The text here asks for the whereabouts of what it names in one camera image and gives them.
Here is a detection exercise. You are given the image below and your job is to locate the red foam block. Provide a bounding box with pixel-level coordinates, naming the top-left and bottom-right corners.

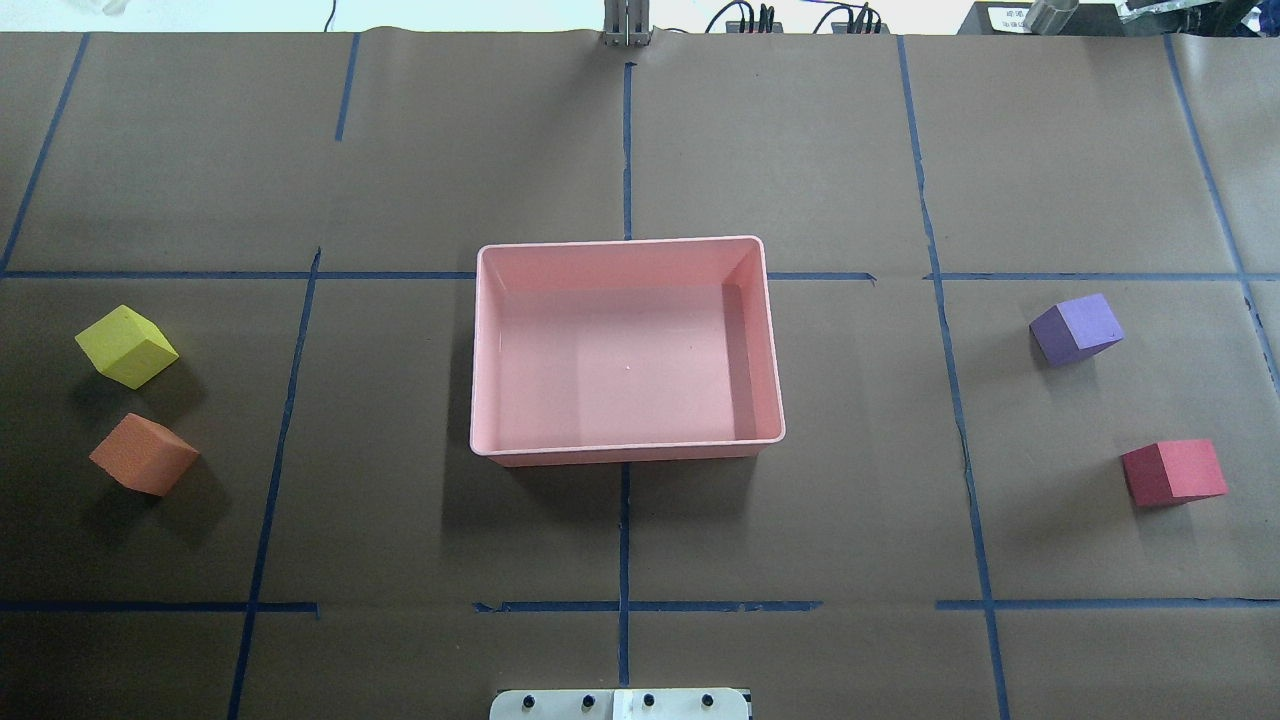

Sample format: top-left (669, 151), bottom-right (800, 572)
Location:
top-left (1120, 439), bottom-right (1229, 509)

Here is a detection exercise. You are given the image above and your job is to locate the pink plastic bin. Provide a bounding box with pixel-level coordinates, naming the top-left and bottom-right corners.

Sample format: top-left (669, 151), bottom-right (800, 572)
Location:
top-left (468, 234), bottom-right (787, 468)

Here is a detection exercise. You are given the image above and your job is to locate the orange foam block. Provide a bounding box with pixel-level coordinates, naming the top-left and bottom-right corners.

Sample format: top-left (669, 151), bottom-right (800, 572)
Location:
top-left (90, 413), bottom-right (200, 497)

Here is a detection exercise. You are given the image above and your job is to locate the purple foam block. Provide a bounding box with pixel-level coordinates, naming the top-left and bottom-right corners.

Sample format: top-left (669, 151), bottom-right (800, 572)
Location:
top-left (1029, 293), bottom-right (1125, 366)

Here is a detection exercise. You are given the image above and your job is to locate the grey aluminium post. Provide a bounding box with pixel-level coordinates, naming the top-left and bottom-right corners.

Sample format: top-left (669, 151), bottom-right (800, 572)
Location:
top-left (602, 0), bottom-right (652, 47)

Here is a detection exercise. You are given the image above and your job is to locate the yellow foam block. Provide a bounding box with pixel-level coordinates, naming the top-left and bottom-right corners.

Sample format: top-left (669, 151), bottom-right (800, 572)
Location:
top-left (74, 305), bottom-right (180, 389)

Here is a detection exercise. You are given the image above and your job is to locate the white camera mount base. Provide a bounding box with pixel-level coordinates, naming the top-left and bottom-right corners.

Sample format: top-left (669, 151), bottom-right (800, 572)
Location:
top-left (489, 687), bottom-right (754, 719)

